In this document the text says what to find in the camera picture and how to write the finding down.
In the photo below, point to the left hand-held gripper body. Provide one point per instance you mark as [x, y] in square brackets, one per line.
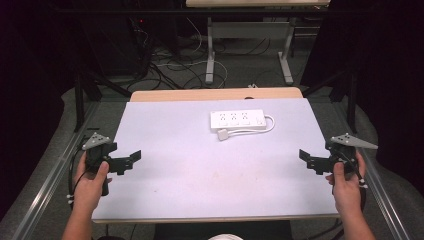
[100, 154]

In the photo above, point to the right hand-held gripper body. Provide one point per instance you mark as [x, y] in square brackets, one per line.
[343, 154]

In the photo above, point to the person's left hand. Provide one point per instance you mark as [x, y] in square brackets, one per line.
[87, 190]

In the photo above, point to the person's right hand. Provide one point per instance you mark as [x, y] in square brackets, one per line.
[346, 193]

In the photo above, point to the white table mat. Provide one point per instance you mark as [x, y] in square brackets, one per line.
[186, 180]

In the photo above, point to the black metal stand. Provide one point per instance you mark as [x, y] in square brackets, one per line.
[351, 96]
[79, 100]

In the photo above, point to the white power strip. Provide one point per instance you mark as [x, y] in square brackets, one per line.
[238, 120]

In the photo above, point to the white power plug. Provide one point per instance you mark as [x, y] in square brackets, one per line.
[222, 134]

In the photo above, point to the dark curtain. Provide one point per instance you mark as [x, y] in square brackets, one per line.
[30, 83]
[390, 76]

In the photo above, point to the black computer tower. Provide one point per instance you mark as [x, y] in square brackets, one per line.
[116, 43]

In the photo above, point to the white round object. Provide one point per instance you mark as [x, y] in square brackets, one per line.
[225, 237]

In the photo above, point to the desk with white legs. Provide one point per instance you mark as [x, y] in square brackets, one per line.
[246, 30]

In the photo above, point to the black horizontal bar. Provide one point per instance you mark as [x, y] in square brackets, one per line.
[200, 11]

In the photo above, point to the aluminium rail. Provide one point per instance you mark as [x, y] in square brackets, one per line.
[383, 193]
[50, 180]

